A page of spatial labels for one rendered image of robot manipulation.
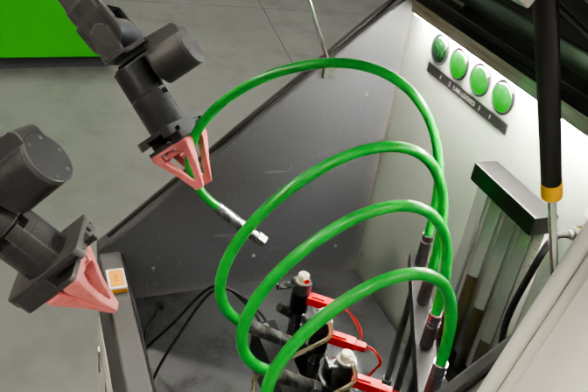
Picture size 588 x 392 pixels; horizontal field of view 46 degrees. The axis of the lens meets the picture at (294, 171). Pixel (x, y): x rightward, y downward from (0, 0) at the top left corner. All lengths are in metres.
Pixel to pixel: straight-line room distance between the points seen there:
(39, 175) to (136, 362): 0.49
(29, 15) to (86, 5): 3.20
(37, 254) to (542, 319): 0.49
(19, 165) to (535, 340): 0.50
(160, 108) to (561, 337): 0.62
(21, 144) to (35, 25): 3.59
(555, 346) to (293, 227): 0.81
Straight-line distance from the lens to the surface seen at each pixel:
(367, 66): 0.94
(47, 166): 0.69
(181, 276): 1.38
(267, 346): 1.10
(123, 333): 1.15
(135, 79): 1.02
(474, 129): 1.11
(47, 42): 4.31
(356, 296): 0.72
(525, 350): 0.70
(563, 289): 0.67
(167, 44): 1.00
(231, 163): 1.25
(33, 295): 0.77
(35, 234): 0.74
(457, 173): 1.15
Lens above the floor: 1.76
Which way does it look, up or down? 31 degrees down
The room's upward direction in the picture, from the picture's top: 9 degrees clockwise
